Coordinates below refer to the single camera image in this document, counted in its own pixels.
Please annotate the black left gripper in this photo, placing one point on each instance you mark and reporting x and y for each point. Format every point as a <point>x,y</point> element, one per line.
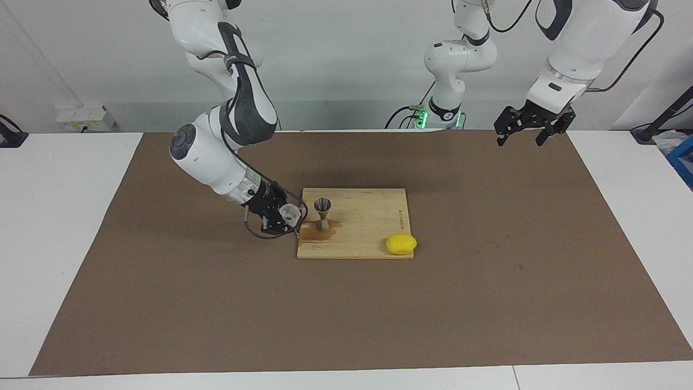
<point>547,115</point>

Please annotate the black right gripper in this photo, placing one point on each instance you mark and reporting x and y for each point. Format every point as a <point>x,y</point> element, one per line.
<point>266,201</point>

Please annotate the small clear glass cup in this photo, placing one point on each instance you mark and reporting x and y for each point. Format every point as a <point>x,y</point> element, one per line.
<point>291,215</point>

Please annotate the steel double jigger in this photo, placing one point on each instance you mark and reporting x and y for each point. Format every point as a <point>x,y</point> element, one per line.
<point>323,206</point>

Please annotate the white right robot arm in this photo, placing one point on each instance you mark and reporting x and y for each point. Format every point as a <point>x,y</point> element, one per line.
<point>206,157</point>

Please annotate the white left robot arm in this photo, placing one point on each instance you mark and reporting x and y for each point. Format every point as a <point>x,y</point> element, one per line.
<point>574,49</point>

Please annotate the bamboo cutting board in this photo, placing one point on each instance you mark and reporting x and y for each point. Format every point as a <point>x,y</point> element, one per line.
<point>368,216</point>

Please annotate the black stand pole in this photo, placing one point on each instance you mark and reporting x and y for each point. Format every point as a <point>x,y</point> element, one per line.
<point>647,135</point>

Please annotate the brown table mat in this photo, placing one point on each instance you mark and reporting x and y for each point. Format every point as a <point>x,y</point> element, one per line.
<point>346,314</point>

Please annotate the yellow lemon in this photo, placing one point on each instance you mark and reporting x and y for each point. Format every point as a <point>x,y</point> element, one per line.
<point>400,244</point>

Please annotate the clear plastic bag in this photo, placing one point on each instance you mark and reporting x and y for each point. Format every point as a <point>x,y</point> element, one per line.
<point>668,142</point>

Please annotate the blue box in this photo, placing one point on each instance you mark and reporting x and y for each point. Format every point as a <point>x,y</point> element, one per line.
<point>683,160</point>

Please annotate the black clamp base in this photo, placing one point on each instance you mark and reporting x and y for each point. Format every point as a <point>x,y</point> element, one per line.
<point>11,138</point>

